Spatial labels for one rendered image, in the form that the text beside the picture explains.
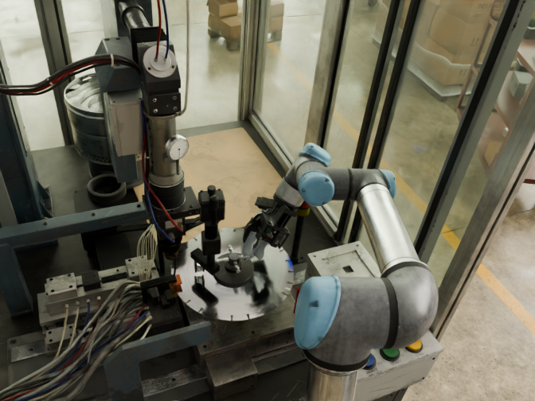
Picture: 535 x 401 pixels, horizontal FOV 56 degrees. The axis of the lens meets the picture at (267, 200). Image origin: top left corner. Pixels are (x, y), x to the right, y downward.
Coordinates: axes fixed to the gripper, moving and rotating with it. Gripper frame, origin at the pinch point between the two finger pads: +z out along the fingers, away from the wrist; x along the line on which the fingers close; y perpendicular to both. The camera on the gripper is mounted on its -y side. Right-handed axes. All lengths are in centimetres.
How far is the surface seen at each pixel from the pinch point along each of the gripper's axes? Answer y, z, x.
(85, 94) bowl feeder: -73, 2, -49
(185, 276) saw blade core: 1.4, 11.6, -12.1
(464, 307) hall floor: -58, 14, 153
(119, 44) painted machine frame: -1, -34, -51
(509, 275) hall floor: -74, -7, 183
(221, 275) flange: 3.6, 6.5, -4.4
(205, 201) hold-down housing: 12.7, -15.3, -22.6
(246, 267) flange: 1.9, 2.6, 1.4
